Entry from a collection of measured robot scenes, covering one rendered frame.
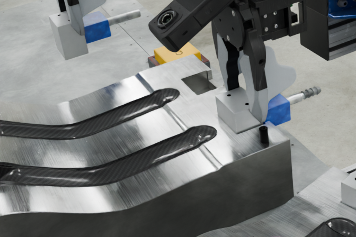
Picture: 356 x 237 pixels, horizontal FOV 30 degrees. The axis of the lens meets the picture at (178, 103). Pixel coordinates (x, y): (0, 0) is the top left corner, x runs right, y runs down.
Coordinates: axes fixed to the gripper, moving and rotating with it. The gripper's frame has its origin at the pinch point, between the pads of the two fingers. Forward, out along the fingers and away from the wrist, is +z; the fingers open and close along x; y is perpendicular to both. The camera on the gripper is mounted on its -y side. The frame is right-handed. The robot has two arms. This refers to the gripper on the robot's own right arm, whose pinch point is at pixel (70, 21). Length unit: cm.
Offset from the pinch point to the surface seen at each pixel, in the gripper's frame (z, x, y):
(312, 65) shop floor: 95, 110, 111
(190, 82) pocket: 7.1, -15.6, 11.2
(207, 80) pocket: 7.7, -15.6, 13.7
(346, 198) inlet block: 8.7, -45.1, 15.2
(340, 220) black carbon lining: 9.7, -46.7, 13.3
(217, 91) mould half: 6.1, -21.7, 12.4
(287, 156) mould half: 8.3, -36.0, 13.9
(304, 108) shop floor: 95, 86, 91
